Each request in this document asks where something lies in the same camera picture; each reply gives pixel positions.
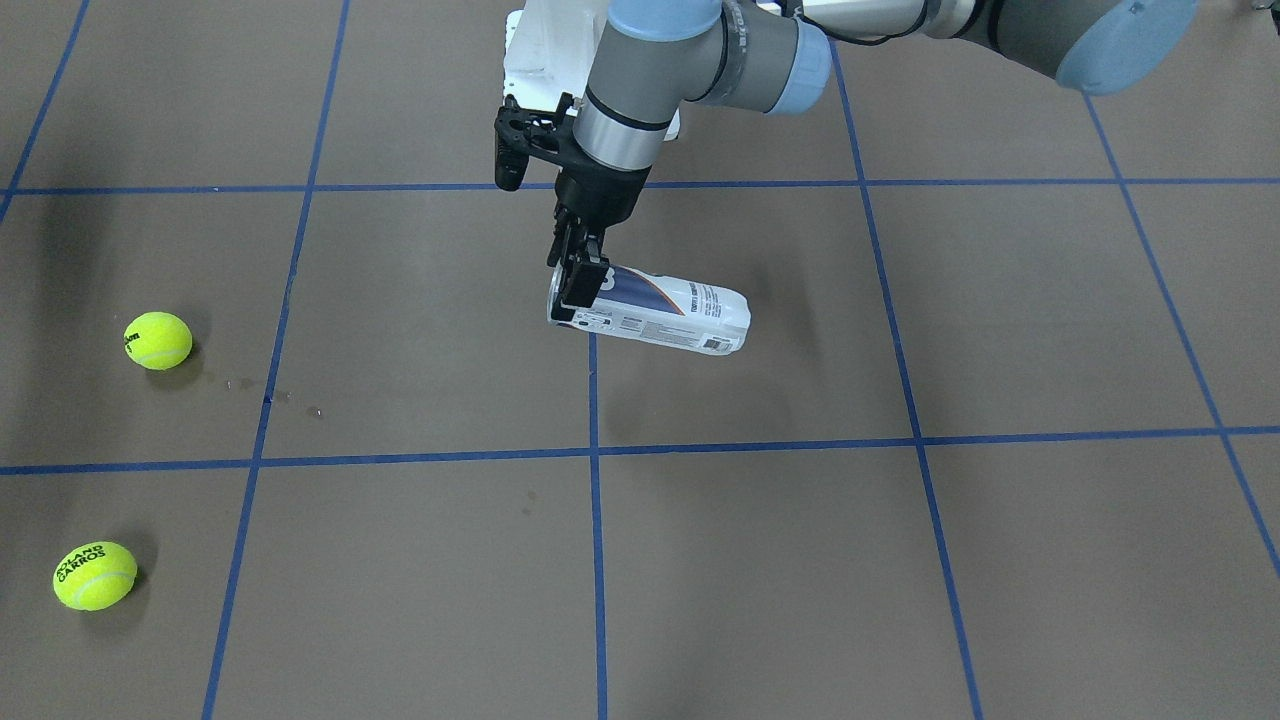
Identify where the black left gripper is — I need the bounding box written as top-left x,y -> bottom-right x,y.
547,167 -> 649,307

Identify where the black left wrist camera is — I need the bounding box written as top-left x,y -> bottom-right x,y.
494,92 -> 579,192

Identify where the yellow Wilson tennis ball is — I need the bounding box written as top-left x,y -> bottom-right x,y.
123,311 -> 195,372

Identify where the yellow Roland Garros tennis ball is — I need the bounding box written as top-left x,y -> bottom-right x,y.
51,541 -> 140,612

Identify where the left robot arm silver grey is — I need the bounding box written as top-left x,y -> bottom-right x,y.
540,1 -> 1198,320

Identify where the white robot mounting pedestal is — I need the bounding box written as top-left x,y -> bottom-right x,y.
504,1 -> 721,170

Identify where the clear tennis ball can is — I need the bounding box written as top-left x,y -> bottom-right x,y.
547,265 -> 751,356

